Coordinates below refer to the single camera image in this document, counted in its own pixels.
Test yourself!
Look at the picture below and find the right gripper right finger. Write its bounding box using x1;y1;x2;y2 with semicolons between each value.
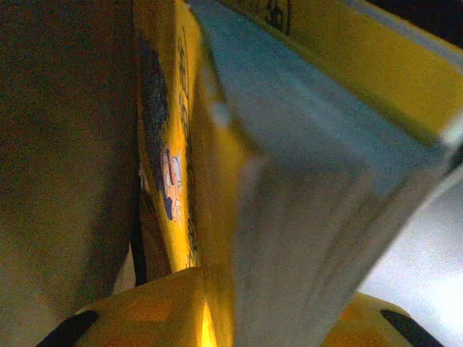
321;292;438;347

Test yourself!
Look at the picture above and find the yellow book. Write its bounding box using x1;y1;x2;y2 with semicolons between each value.
133;0;463;347

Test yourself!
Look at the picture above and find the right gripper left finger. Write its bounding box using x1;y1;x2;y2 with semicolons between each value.
35;267;218;347

